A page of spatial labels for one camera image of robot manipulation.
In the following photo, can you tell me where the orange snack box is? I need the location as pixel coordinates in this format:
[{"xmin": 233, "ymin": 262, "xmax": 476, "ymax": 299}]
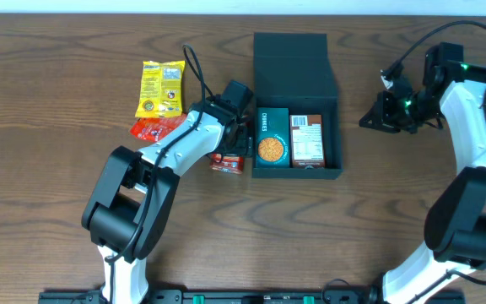
[{"xmin": 210, "ymin": 154, "xmax": 245, "ymax": 175}]

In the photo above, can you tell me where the teal cookies box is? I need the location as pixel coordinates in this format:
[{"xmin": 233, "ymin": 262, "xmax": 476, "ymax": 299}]
[{"xmin": 256, "ymin": 107, "xmax": 290, "ymax": 168}]

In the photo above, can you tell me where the brown snack box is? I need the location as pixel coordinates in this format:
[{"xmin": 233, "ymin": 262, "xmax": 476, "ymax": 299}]
[{"xmin": 289, "ymin": 115, "xmax": 326, "ymax": 169}]

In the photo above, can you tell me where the red candy bag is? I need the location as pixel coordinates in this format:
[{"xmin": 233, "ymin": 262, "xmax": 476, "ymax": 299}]
[{"xmin": 130, "ymin": 114, "xmax": 186, "ymax": 142}]

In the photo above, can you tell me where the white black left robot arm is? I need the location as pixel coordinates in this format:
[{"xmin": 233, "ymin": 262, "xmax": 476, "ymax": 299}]
[{"xmin": 81, "ymin": 95, "xmax": 250, "ymax": 303}]

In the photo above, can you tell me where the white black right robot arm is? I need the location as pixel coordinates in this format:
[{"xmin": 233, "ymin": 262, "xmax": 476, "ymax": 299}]
[{"xmin": 359, "ymin": 42, "xmax": 486, "ymax": 303}]

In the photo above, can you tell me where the yellow candy bag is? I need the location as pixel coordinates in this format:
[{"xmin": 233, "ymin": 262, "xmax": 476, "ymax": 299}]
[{"xmin": 135, "ymin": 61, "xmax": 186, "ymax": 118}]

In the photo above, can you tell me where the black open gift box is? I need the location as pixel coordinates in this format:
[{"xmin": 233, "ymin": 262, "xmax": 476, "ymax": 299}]
[{"xmin": 252, "ymin": 32, "xmax": 343, "ymax": 180}]

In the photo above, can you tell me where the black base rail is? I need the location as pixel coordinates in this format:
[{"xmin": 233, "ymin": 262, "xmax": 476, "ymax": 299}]
[{"xmin": 38, "ymin": 284, "xmax": 467, "ymax": 304}]

